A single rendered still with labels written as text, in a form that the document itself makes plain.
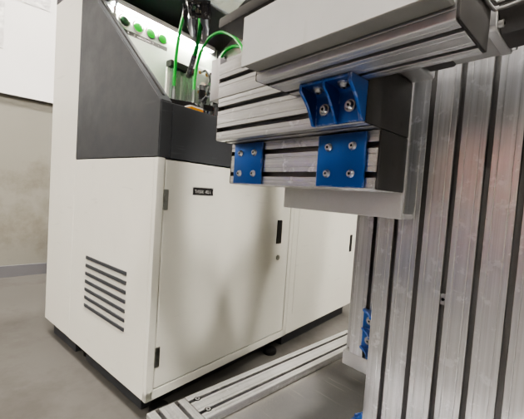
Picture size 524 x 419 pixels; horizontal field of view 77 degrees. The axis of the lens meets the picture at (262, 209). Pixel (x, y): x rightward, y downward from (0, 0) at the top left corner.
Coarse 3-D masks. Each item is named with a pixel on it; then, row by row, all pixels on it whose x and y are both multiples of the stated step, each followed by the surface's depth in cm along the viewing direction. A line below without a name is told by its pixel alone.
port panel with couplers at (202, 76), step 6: (204, 66) 168; (210, 66) 171; (198, 72) 165; (204, 72) 168; (210, 72) 171; (198, 78) 166; (204, 78) 168; (210, 78) 172; (198, 84) 166; (198, 90) 166; (198, 102) 167
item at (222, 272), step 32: (192, 192) 102; (224, 192) 113; (256, 192) 126; (192, 224) 103; (224, 224) 114; (256, 224) 127; (288, 224) 144; (160, 256) 96; (192, 256) 104; (224, 256) 115; (256, 256) 129; (160, 288) 96; (192, 288) 105; (224, 288) 116; (256, 288) 131; (160, 320) 97; (192, 320) 107; (224, 320) 118; (256, 320) 132; (160, 352) 98; (192, 352) 108; (224, 352) 119; (160, 384) 99
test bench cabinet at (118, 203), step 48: (96, 192) 117; (144, 192) 96; (96, 240) 116; (144, 240) 96; (96, 288) 115; (144, 288) 96; (288, 288) 148; (96, 336) 116; (144, 336) 96; (144, 384) 96
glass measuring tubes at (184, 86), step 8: (168, 64) 150; (168, 72) 151; (176, 72) 154; (184, 72) 156; (192, 72) 158; (168, 80) 152; (176, 80) 154; (184, 80) 156; (192, 80) 160; (168, 88) 152; (176, 88) 154; (184, 88) 156; (176, 96) 154; (184, 96) 157
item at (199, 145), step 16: (176, 112) 95; (192, 112) 100; (176, 128) 96; (192, 128) 100; (208, 128) 105; (176, 144) 96; (192, 144) 101; (208, 144) 105; (224, 144) 111; (192, 160) 101; (208, 160) 106; (224, 160) 111
